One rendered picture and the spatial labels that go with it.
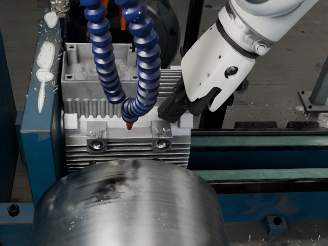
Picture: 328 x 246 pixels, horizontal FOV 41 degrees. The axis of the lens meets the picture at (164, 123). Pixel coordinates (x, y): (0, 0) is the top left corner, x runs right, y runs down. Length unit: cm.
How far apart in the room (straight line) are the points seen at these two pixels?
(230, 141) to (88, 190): 46
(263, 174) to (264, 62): 56
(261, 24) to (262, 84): 72
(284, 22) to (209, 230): 27
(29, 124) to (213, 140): 43
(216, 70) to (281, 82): 73
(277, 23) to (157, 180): 24
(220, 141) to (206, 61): 33
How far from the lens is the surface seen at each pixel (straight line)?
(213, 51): 60
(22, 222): 77
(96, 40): 45
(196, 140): 90
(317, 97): 124
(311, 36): 156
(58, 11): 59
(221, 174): 85
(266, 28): 57
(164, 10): 89
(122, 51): 73
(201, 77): 60
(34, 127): 59
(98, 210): 48
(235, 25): 57
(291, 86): 130
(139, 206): 48
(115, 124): 69
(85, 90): 66
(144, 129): 69
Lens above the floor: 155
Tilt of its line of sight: 44 degrees down
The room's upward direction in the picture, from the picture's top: 7 degrees clockwise
